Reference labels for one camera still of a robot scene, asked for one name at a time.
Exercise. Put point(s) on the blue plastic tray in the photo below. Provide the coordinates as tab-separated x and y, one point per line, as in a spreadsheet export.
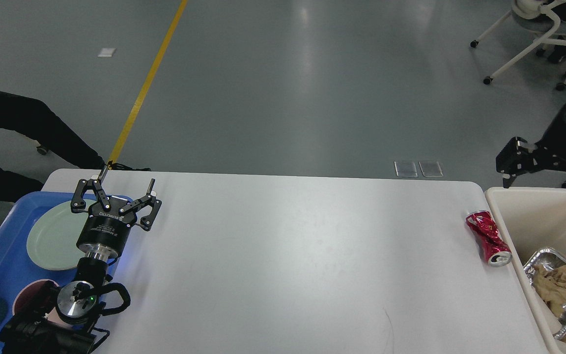
16	268

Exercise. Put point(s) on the right floor plate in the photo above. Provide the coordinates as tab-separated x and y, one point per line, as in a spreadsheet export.
431	168

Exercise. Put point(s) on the green plate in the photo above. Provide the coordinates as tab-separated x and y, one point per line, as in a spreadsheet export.
52	240

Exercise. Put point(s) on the left floor plate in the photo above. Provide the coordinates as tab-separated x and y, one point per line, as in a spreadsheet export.
406	169

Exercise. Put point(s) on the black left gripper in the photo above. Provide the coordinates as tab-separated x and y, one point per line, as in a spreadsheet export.
106	231

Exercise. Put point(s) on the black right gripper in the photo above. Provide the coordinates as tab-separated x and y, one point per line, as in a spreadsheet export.
519	157

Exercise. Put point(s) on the brown paper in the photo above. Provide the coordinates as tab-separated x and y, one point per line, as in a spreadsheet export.
550	285

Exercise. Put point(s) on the aluminium foil tray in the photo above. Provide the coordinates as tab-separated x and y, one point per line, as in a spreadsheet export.
550	258

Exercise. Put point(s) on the pink mug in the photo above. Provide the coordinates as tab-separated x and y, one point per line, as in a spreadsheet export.
30	292

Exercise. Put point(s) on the floor plate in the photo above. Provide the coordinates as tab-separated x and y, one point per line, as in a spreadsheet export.
431	168
406	169

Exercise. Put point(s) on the beige plastic bin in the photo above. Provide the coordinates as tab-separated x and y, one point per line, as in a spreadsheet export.
529	219

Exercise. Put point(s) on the seated person in black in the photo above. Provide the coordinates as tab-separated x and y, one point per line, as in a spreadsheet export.
34	119

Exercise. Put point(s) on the crushed red can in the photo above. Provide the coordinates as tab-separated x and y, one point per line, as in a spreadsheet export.
494	250

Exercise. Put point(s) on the white paper cup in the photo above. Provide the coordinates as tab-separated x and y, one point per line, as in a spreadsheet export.
552	321

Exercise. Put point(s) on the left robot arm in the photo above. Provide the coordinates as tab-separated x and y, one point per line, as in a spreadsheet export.
62	319

